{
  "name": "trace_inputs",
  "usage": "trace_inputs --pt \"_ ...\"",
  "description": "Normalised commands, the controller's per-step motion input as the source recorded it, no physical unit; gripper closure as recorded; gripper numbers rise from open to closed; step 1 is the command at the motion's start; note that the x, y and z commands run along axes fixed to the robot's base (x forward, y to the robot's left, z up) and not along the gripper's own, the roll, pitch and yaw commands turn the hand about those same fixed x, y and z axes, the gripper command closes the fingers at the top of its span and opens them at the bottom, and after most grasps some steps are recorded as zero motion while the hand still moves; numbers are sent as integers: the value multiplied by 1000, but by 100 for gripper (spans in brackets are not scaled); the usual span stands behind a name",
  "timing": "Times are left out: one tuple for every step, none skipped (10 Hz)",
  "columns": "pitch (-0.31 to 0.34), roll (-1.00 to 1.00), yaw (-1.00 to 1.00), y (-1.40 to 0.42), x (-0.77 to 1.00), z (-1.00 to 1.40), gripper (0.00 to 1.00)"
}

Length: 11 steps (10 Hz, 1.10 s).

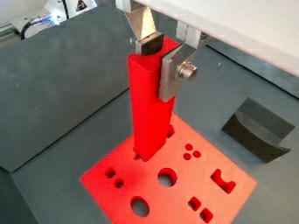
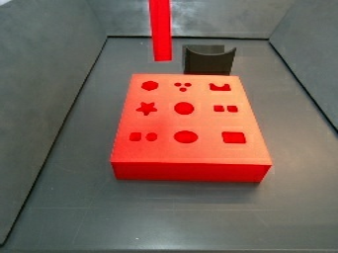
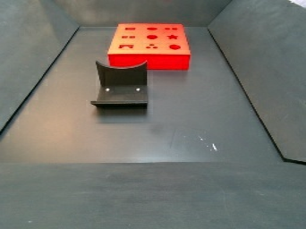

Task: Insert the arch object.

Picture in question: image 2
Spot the black curved holder block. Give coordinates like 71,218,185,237
181,44,236,76

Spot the red arch peg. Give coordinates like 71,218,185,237
148,0,171,61

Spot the red shape sorter board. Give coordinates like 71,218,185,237
111,74,272,183

